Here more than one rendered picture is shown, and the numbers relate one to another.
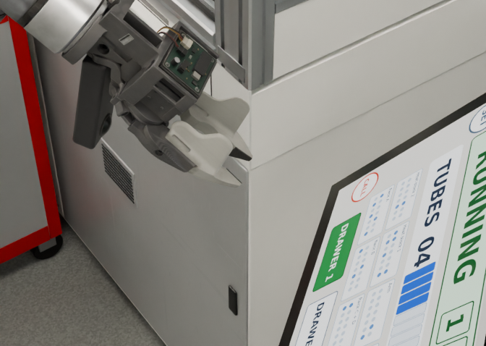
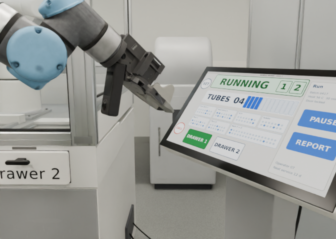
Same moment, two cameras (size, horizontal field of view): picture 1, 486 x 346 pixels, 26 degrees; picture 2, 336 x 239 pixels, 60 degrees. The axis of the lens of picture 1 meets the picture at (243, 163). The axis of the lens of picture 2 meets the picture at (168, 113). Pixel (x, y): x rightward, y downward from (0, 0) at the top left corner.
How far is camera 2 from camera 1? 90 cm
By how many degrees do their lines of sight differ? 57
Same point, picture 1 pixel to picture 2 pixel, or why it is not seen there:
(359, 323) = (244, 125)
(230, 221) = (85, 227)
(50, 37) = (111, 44)
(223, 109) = not seen: hidden behind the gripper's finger
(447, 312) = (276, 89)
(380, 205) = (196, 120)
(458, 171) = (217, 91)
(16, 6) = (96, 29)
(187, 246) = not seen: outside the picture
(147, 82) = (148, 61)
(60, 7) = (112, 30)
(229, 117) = not seen: hidden behind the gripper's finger
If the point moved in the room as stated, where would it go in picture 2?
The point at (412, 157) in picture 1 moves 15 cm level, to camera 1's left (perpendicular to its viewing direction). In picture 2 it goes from (190, 109) to (160, 116)
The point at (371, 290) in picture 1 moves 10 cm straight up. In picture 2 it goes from (233, 121) to (235, 83)
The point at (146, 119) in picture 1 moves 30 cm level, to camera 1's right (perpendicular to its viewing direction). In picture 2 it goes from (147, 82) to (211, 75)
